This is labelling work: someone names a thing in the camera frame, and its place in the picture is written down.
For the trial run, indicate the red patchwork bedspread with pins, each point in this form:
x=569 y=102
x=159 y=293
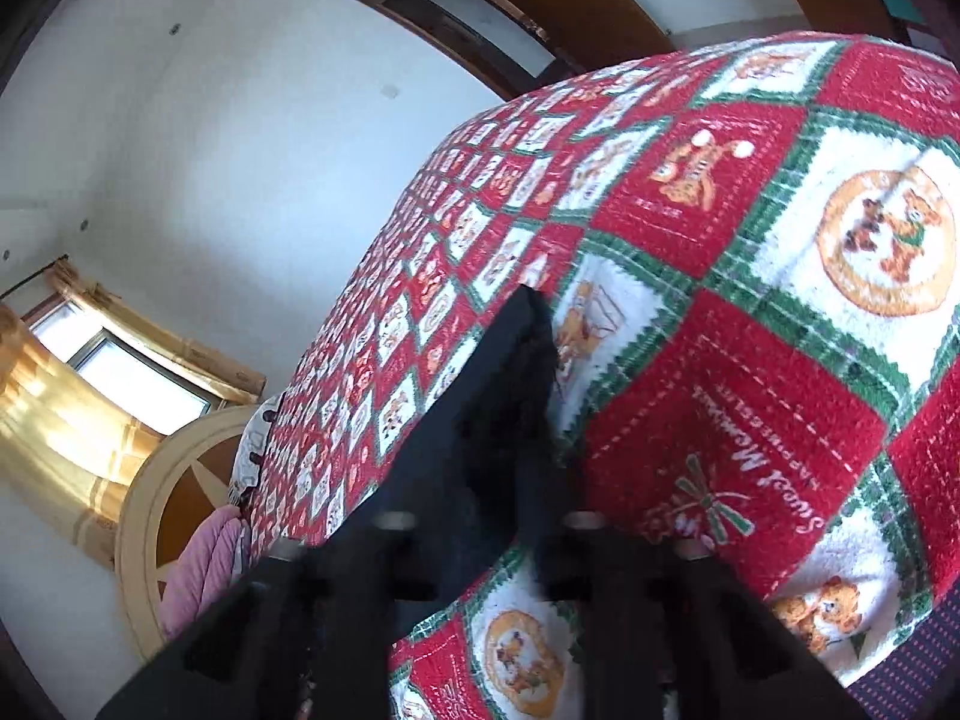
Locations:
x=751 y=254

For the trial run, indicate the dark door frame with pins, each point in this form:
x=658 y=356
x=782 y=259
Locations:
x=493 y=40

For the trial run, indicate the folded pink quilt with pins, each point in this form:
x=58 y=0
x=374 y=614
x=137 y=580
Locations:
x=214 y=557

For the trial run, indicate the yellow curtain left panel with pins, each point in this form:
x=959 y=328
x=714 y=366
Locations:
x=67 y=451

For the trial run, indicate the black curtain rod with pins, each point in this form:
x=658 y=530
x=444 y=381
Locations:
x=28 y=279

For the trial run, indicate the window with frame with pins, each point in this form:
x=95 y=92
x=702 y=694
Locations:
x=149 y=390

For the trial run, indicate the black pants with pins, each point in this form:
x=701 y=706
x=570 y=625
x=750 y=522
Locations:
x=473 y=475

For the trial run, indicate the yellow curtain panel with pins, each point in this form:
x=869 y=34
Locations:
x=221 y=374
x=67 y=451

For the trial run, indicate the yellow curtain right panel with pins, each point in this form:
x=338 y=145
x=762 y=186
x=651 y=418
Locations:
x=221 y=374

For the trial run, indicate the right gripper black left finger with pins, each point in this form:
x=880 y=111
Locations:
x=292 y=634

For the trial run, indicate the cream wooden headboard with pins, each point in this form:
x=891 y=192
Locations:
x=176 y=488

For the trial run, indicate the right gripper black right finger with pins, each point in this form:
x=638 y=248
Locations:
x=656 y=623

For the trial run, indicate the white patterned pillow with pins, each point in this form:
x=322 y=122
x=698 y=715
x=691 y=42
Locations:
x=247 y=466

